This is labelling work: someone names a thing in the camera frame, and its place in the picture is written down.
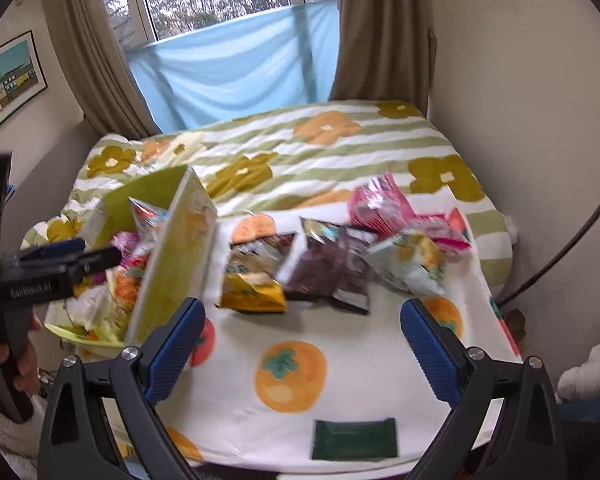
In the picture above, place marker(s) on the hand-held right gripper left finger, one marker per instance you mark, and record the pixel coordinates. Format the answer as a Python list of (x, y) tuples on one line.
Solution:
[(175, 350)]

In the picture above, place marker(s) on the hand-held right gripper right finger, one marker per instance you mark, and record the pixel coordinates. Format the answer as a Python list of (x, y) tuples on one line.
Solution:
[(430, 355)]

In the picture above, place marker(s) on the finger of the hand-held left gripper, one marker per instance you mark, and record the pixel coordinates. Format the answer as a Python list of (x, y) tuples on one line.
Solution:
[(55, 249), (100, 261)]

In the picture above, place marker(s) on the purple snack packet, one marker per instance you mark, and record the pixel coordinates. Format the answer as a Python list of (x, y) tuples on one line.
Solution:
[(125, 245)]

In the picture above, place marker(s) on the orange snack packet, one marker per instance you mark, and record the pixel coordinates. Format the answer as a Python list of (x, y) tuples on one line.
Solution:
[(127, 287)]

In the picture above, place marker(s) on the white and green snack packet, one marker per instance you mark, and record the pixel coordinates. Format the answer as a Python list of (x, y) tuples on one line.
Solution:
[(91, 310)]

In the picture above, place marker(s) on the silver and red snack packet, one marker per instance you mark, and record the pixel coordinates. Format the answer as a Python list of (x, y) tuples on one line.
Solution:
[(149, 220)]

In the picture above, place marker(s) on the green cardboard box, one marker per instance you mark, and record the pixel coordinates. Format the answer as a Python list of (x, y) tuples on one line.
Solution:
[(175, 270)]

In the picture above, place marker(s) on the yellow and black snack packet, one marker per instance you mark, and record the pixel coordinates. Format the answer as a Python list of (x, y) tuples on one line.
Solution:
[(252, 275)]

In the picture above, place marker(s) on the dark green snack packet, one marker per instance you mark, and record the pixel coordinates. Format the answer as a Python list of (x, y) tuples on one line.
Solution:
[(355, 438)]

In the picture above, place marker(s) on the pink and white snack packet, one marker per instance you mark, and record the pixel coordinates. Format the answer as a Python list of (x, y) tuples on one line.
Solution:
[(445, 232)]

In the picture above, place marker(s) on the dark brown snack packet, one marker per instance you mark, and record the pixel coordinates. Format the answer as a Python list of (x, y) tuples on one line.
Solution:
[(330, 270)]

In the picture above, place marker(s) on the person's left forearm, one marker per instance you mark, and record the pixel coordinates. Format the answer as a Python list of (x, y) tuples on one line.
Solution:
[(5, 425)]

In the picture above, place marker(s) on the person's left hand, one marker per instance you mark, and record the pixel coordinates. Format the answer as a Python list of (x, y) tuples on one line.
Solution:
[(27, 360)]

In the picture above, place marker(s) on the white persimmon-print cloth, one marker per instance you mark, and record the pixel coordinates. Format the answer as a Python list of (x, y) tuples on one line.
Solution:
[(370, 360)]

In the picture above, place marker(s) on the person's white fleece top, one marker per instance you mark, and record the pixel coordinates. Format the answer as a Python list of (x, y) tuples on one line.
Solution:
[(592, 365)]

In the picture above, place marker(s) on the framed house picture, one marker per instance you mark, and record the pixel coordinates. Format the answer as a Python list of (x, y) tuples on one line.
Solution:
[(7, 85)]

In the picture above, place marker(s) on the brown curtain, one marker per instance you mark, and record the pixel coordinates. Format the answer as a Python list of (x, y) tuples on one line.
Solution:
[(95, 60), (380, 35)]

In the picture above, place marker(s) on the striped floral blanket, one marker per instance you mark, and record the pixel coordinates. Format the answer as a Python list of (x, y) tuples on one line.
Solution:
[(305, 160)]

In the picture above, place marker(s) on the light blue cloth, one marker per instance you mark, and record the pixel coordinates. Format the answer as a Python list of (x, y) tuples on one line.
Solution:
[(230, 70)]

